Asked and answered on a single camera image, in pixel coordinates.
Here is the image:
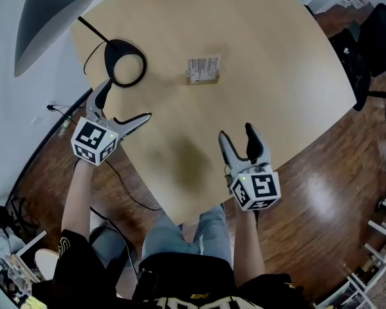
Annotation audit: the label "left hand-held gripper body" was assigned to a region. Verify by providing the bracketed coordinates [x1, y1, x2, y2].
[71, 106, 130, 167]

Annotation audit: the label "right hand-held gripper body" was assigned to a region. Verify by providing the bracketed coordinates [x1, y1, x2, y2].
[227, 158, 282, 212]

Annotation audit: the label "person's left forearm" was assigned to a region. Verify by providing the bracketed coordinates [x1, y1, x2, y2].
[60, 158, 95, 241]

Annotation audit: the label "person's right forearm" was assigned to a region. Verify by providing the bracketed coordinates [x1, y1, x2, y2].
[233, 209, 266, 286]

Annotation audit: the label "plastic bottle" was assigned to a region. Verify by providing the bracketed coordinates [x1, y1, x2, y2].
[58, 117, 74, 138]

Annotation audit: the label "person's blue jeans legs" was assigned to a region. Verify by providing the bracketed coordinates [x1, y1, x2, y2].
[141, 203, 234, 267]

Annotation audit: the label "grey desk lamp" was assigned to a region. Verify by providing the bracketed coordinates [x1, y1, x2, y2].
[14, 0, 148, 88]

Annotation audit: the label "person's black shirt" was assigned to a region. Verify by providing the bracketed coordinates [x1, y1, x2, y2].
[31, 229, 313, 309]

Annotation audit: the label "white round stool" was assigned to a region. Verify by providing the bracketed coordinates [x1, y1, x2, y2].
[35, 248, 61, 282]

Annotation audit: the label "black office chair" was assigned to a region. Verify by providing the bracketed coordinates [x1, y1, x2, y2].
[327, 3, 386, 112]

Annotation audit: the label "black lamp cable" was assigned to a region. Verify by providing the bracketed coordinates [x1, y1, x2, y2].
[83, 41, 107, 75]

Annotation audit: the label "black floor cable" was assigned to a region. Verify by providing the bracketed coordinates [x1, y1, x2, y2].
[89, 159, 163, 276]

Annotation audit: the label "white shelf frame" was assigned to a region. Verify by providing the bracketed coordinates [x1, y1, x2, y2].
[320, 165, 386, 309]

